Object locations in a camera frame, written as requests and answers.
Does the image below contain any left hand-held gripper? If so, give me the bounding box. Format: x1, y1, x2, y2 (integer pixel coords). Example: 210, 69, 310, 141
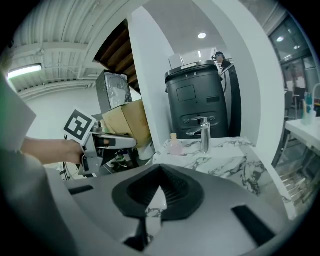
62, 107, 138, 179

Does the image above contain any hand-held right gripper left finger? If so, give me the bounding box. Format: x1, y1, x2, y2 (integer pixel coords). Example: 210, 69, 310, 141
44, 163, 162, 256

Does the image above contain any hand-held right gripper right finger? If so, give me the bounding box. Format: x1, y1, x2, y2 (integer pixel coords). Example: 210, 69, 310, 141
146, 163, 301, 256

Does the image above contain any beige cylindrical cork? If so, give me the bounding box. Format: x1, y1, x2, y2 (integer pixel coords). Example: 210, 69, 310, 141
167, 132, 185, 156

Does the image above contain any person's left forearm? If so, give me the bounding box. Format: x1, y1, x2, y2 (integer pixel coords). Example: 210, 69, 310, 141
21, 137, 85, 166

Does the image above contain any marble sink counter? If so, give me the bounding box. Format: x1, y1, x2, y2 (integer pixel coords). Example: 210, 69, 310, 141
144, 136, 298, 243

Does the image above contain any white sink unit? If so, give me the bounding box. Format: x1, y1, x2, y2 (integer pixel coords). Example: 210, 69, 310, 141
284, 119, 320, 151

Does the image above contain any black marble vanity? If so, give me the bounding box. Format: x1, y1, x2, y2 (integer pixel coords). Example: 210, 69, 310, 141
99, 147, 141, 176

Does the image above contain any large cardboard box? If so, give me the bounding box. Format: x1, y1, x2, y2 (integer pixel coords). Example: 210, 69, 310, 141
101, 99, 153, 148

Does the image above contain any dark grey cabinet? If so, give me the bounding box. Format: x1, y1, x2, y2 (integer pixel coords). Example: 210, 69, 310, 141
95, 69, 132, 112

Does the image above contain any chrome faucet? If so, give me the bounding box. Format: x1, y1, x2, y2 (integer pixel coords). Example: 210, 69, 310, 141
185, 116, 212, 155

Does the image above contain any black waste bin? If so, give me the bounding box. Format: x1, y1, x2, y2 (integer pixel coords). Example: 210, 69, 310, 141
164, 63, 230, 140

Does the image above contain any wooden staircase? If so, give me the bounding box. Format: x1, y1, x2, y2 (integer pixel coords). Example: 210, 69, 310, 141
92, 19, 142, 95

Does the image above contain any metal rack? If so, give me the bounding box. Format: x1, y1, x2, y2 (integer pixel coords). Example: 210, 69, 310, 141
274, 144, 320, 208

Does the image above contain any white box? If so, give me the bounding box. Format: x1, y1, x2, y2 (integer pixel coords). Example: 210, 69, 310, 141
168, 52, 187, 70

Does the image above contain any dark grey wheeled machine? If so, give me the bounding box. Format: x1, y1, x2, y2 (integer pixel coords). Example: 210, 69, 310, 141
221, 63, 243, 138

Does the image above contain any long fluorescent ceiling light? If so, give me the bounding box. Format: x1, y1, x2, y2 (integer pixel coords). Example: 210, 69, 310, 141
6, 63, 43, 80

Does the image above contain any white arch partition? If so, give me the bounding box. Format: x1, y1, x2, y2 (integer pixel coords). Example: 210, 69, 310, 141
127, 0, 298, 221

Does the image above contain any toothbrush cup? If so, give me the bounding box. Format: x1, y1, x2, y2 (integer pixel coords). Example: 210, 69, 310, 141
299, 92, 317, 126

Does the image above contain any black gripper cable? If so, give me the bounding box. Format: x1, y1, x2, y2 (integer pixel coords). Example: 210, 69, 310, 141
62, 133, 72, 181

